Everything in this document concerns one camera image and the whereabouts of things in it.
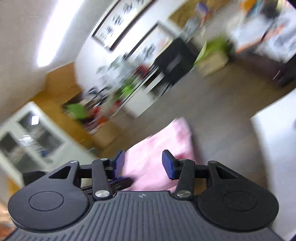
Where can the tall potted palm plant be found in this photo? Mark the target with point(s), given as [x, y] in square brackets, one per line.
[108, 69]

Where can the green tissue box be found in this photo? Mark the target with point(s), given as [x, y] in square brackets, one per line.
[212, 56]

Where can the pile of boxes and clutter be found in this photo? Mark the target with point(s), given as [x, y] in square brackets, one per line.
[97, 118]

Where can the large brown cardboard box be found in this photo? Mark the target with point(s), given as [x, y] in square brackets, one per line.
[106, 135]

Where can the framed calligraphy picture with flowers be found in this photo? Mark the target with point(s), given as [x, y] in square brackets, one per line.
[151, 44]

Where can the pink towel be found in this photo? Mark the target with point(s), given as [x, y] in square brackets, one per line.
[152, 162]

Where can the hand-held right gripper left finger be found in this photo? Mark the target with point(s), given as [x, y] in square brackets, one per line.
[119, 163]

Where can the wooden shelf unit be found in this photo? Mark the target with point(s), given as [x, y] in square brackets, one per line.
[62, 88]

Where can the white glass door cabinet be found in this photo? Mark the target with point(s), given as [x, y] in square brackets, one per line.
[34, 139]

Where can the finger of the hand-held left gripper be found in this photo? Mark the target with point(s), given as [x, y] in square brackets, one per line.
[123, 181]

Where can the white low cabinet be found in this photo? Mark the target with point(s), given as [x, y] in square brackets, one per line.
[148, 92]

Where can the green cardboard box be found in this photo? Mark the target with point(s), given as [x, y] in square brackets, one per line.
[76, 111]

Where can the black office chair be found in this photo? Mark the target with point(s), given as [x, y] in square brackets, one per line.
[175, 60]

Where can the green plastic bag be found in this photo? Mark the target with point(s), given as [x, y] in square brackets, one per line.
[127, 89]

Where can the ceiling light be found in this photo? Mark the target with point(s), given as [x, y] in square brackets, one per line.
[60, 32]

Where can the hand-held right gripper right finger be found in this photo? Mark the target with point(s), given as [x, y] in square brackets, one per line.
[167, 165]

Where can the large framed calligraphy picture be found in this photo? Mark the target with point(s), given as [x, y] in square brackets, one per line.
[120, 20]

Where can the white flat panel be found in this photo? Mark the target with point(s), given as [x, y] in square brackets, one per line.
[275, 162]

